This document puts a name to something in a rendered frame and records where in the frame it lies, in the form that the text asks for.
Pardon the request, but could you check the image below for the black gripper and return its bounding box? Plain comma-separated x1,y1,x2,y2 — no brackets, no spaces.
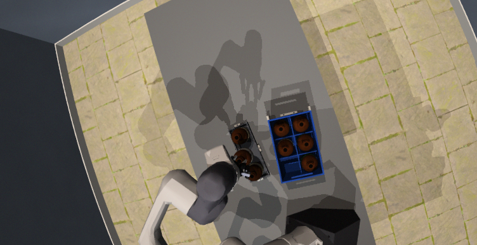
231,156,251,179

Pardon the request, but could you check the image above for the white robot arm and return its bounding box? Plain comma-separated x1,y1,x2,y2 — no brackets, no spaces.
138,145,323,245

